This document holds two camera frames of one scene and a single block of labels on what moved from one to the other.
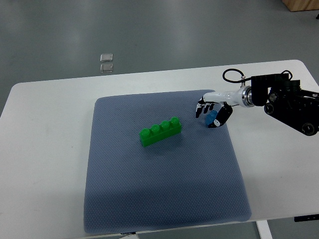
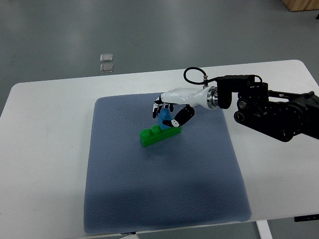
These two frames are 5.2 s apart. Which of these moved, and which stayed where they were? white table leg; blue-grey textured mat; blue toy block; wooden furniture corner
Moved: blue toy block
Stayed: wooden furniture corner; white table leg; blue-grey textured mat
